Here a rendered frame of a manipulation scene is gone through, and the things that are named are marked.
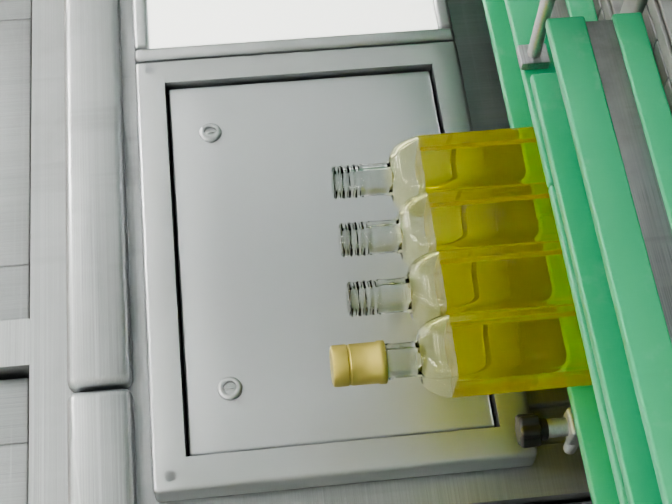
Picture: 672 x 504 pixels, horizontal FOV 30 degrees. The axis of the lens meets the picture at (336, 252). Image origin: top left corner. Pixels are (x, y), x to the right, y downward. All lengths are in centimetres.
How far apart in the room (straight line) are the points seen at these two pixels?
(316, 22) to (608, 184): 50
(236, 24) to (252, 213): 23
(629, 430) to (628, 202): 17
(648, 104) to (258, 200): 42
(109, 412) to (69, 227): 20
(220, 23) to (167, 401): 44
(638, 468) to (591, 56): 33
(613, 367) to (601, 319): 4
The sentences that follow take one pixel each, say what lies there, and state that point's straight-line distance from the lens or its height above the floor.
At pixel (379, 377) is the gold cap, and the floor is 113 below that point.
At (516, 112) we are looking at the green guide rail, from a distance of 120.
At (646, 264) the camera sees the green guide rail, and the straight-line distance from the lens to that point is 94.
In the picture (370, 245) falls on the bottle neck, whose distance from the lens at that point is 106.
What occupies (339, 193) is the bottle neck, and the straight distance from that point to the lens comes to 109.
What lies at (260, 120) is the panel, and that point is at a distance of 129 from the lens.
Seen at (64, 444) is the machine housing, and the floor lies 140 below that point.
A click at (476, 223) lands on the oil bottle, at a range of 106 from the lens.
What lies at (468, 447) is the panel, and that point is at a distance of 113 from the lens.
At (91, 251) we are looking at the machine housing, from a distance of 123.
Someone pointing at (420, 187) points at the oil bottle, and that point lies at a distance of 108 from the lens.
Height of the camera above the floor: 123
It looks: 5 degrees down
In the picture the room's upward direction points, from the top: 95 degrees counter-clockwise
